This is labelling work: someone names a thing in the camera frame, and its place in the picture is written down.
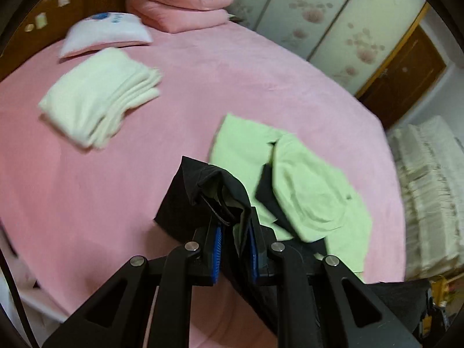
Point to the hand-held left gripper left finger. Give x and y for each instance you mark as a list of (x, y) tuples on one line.
[(217, 253)]

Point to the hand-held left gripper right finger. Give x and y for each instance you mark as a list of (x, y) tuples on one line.
[(253, 257)]

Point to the light green and black jacket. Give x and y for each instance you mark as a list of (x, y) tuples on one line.
[(308, 188)]

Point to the folded cream clothes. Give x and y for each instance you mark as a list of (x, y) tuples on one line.
[(101, 94)]

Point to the yellow and black object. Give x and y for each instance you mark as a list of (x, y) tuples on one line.
[(438, 297)]

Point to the brown wooden door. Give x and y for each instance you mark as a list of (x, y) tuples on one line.
[(406, 76)]

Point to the floral sliding door wardrobe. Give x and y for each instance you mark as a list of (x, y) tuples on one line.
[(326, 25)]

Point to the white pillow with blue print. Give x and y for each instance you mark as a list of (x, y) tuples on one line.
[(105, 32)]

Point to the folded pink quilt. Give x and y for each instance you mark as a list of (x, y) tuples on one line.
[(181, 0)]

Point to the brown wooden headboard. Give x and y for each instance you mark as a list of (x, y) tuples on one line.
[(43, 7)]

